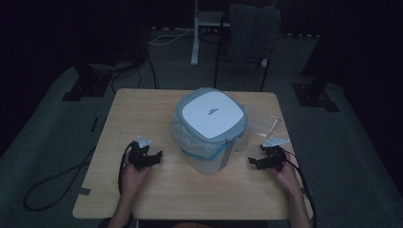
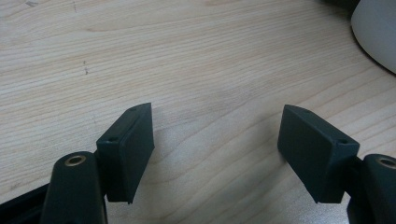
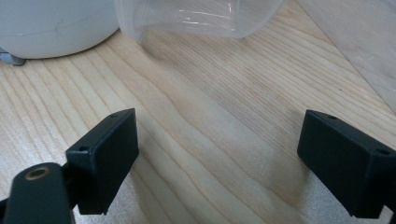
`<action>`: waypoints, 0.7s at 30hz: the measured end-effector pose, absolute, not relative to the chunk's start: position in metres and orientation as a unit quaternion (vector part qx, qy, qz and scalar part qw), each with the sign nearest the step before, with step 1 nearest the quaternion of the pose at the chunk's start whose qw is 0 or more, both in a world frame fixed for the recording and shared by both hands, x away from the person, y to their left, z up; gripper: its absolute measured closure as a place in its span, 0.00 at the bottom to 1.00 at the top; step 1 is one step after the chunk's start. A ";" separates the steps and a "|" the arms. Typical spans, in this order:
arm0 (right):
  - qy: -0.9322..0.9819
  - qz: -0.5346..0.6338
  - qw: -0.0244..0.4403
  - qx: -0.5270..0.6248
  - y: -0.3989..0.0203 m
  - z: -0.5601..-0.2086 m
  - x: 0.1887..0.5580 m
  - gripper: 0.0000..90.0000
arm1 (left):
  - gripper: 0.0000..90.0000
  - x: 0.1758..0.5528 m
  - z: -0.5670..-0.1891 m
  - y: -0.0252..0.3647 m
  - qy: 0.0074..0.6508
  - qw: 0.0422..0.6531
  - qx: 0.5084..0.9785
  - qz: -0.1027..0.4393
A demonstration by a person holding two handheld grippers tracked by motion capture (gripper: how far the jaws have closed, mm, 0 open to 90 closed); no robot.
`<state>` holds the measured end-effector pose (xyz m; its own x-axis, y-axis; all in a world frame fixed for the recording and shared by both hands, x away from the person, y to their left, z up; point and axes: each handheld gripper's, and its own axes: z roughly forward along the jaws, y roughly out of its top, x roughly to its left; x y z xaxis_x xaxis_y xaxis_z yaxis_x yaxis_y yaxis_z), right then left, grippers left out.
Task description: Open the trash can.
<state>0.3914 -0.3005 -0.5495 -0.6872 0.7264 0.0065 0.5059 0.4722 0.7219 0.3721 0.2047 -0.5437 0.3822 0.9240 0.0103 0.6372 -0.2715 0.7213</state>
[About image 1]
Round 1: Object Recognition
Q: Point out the clear plastic bag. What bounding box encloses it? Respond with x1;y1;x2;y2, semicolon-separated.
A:
244;104;282;139

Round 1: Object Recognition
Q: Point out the grey cloth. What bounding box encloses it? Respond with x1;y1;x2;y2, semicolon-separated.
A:
227;3;282;63

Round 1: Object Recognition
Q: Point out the white trash can grey lid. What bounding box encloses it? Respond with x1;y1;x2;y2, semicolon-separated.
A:
174;87;249;175

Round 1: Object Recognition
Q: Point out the black stand base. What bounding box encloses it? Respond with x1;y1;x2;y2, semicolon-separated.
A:
291;82;340;113
62;62;112;103

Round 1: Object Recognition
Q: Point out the white floor cable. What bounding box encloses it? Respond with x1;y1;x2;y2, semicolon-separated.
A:
146;28;195;47

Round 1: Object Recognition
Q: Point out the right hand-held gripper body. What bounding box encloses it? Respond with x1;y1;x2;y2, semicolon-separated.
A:
259;136;291;173

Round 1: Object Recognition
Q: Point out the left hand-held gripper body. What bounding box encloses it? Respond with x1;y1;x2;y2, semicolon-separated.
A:
127;135;157;172

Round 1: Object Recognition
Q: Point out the person's right hand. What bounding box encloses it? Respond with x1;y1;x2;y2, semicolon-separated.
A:
269;158;300;193

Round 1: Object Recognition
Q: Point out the clear trash bag blue band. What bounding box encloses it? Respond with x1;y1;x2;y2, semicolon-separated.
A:
169;113;252;160

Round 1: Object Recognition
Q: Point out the person's left hand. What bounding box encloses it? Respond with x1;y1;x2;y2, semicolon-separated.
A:
121;154;152;195

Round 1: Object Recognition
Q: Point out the black metal chair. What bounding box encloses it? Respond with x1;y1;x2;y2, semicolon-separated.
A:
213;3;282;93

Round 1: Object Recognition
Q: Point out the white metal stand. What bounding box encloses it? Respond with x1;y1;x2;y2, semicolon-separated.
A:
190;0;226;67

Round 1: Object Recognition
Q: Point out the black floor cable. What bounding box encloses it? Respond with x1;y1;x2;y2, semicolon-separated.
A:
23;144;97;212

